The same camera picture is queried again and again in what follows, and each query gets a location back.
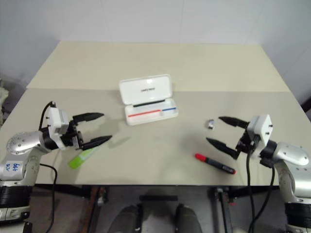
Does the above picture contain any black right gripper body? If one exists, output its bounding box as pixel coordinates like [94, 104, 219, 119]
[234, 129, 259, 156]

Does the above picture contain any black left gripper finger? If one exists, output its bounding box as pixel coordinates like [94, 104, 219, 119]
[81, 135, 113, 151]
[72, 112, 105, 123]

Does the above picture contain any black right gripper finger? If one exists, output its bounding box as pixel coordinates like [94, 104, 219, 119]
[218, 116, 250, 130]
[206, 137, 240, 160]

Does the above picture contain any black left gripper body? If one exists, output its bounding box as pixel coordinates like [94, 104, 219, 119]
[60, 116, 85, 150]

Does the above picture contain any white open pencil case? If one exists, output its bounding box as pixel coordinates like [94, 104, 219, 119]
[118, 74, 180, 126]

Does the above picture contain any black marker with red cap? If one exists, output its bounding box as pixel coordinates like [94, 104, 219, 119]
[194, 152, 237, 175]

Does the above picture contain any green highlighter pen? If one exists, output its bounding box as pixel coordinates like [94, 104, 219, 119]
[69, 145, 100, 170]

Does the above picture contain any dark rounded shape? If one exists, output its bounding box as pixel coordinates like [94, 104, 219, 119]
[113, 203, 144, 233]
[174, 203, 203, 233]

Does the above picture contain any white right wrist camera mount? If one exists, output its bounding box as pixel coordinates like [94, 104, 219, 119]
[247, 114, 273, 159]

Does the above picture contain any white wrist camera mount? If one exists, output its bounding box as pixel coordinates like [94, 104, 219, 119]
[247, 114, 273, 159]
[45, 106, 70, 149]

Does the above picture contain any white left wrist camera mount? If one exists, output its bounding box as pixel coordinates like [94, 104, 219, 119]
[45, 106, 70, 149]

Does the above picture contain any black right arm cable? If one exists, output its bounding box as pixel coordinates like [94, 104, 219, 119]
[245, 135, 276, 233]

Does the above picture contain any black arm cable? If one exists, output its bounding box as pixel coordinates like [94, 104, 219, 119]
[245, 135, 276, 233]
[38, 101, 59, 233]

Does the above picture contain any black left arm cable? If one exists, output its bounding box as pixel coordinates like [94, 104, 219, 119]
[38, 101, 59, 233]

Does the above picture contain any black table frame leg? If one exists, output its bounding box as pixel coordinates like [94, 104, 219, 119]
[210, 186, 238, 233]

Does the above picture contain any rusty table frame leg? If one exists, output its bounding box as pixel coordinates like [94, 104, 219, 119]
[79, 186, 109, 233]

